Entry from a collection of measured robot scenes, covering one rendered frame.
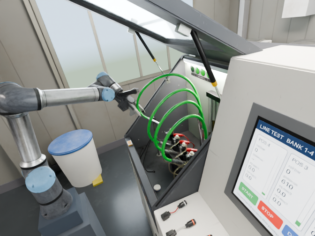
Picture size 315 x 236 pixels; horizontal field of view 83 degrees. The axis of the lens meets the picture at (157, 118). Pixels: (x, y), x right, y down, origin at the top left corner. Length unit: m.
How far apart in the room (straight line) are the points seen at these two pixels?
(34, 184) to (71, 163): 1.29
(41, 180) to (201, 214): 0.72
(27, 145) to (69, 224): 0.46
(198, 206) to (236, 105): 0.46
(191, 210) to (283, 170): 0.43
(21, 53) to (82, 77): 0.64
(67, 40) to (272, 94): 2.20
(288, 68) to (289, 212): 0.34
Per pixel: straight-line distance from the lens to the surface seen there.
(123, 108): 1.11
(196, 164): 0.78
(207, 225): 0.81
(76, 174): 2.40
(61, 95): 0.91
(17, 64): 2.50
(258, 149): 0.58
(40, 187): 1.01
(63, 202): 1.11
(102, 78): 1.14
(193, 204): 0.86
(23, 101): 0.87
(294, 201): 0.56
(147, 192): 0.95
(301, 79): 0.51
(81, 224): 1.17
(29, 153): 1.09
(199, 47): 0.60
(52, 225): 1.14
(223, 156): 0.69
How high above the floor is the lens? 1.68
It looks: 29 degrees down
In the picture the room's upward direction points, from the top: 9 degrees counter-clockwise
